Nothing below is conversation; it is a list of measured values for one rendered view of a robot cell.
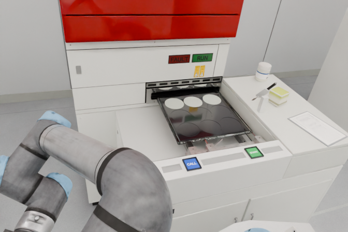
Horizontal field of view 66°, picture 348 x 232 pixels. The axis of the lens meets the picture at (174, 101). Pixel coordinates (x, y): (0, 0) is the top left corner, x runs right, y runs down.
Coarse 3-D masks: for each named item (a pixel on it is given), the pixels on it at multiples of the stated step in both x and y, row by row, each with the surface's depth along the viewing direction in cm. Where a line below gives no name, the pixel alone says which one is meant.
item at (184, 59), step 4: (172, 56) 135; (176, 56) 135; (180, 56) 136; (184, 56) 137; (188, 56) 138; (172, 60) 136; (176, 60) 136; (180, 60) 137; (184, 60) 138; (188, 60) 139
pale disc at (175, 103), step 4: (168, 100) 140; (172, 100) 140; (176, 100) 141; (180, 100) 141; (168, 104) 137; (172, 104) 137; (176, 104) 138; (180, 104) 138; (172, 108) 134; (176, 108) 135
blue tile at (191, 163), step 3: (189, 159) 97; (192, 159) 97; (195, 159) 97; (186, 162) 96; (189, 162) 96; (192, 162) 96; (195, 162) 96; (186, 165) 94; (189, 165) 94; (192, 165) 95; (195, 165) 95; (198, 165) 95; (189, 168) 93; (192, 168) 93
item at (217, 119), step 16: (176, 96) 144; (192, 96) 146; (176, 112) 132; (192, 112) 133; (208, 112) 134; (224, 112) 135; (176, 128) 121; (192, 128) 122; (208, 128) 123; (224, 128) 124; (240, 128) 125
